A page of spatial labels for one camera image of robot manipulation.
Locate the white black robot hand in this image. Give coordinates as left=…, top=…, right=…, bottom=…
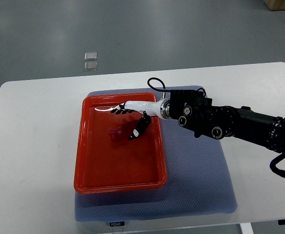
left=110, top=99, right=170, bottom=140

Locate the red pepper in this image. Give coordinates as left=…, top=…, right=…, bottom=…
left=109, top=119, right=138, bottom=141

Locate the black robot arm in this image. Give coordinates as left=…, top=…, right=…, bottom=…
left=111, top=87, right=285, bottom=178

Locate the red plastic tray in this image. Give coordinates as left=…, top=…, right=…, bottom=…
left=74, top=92, right=167, bottom=195

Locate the upper floor plate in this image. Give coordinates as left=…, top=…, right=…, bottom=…
left=84, top=52, right=97, bottom=61

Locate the blue-grey textured mat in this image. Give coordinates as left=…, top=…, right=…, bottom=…
left=75, top=88, right=237, bottom=222

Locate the black mat label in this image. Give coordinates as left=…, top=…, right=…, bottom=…
left=109, top=221, right=125, bottom=227

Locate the white table leg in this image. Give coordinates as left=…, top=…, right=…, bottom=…
left=239, top=223, right=254, bottom=234

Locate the cardboard box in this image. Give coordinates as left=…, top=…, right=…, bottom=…
left=263, top=0, right=285, bottom=11

